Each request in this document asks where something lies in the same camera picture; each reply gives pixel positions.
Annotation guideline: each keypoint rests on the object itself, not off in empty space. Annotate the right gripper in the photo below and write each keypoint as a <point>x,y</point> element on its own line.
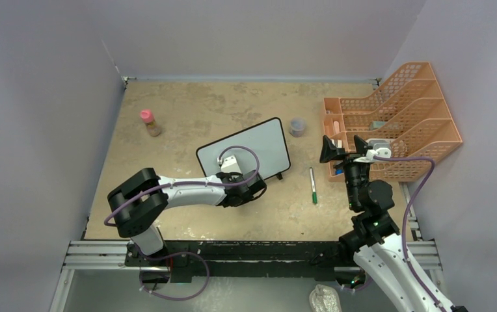
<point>330,152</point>

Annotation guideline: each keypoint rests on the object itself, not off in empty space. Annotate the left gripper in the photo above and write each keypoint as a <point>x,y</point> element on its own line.
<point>248,199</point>

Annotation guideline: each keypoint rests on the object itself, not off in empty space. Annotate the green whiteboard marker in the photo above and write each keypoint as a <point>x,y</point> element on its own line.
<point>313,185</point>

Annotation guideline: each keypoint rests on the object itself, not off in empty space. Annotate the small whiteboard black frame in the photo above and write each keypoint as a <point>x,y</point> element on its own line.
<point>265,140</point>

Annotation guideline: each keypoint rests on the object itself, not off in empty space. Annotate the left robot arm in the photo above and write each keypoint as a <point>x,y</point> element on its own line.
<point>138,202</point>

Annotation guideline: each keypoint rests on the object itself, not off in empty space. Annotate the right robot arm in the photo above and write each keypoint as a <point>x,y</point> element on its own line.
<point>376,244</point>

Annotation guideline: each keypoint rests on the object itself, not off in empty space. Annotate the clear jar of paperclips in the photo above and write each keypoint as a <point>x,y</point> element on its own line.
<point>297,127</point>

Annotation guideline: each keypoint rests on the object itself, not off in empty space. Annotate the orange plastic file organizer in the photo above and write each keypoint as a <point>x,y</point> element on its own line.
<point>408,110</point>

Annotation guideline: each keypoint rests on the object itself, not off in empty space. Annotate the pink cap bottle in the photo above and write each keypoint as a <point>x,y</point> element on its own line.
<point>149,121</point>

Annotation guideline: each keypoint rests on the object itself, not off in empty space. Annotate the clear plastic bag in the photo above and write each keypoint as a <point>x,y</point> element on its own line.
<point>324,299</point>

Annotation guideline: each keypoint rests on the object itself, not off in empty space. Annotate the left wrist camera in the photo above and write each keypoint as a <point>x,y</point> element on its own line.
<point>229,165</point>

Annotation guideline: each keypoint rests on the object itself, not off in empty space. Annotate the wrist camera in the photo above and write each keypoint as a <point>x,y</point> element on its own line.
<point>229,165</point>
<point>378,147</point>

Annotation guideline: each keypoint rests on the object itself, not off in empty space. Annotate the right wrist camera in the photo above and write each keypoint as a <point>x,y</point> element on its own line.
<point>378,147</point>

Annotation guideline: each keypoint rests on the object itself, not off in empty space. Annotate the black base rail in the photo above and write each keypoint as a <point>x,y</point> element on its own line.
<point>319,260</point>

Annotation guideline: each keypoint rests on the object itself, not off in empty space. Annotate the aluminium frame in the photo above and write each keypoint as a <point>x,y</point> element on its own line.
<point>111,255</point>

